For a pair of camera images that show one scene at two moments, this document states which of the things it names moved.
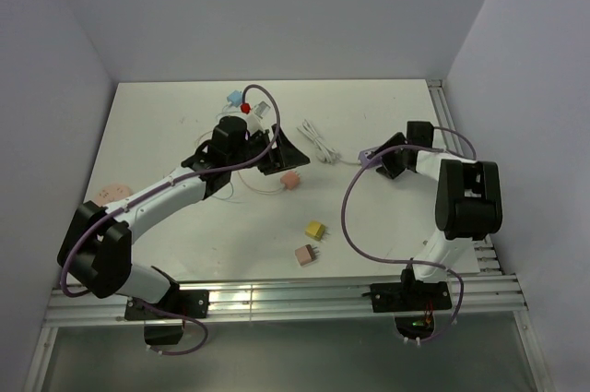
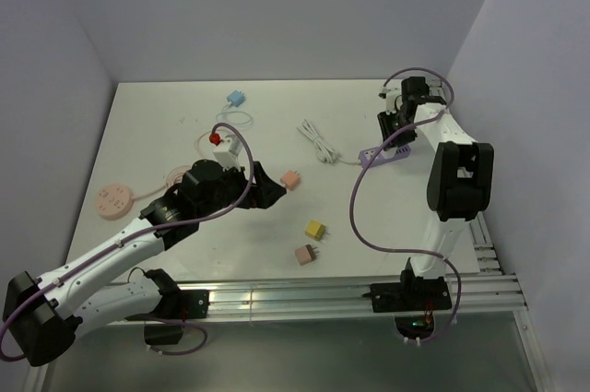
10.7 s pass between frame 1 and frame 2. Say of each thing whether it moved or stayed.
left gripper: moved
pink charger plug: stayed
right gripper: moved
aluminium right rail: stayed
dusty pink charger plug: stayed
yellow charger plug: stayed
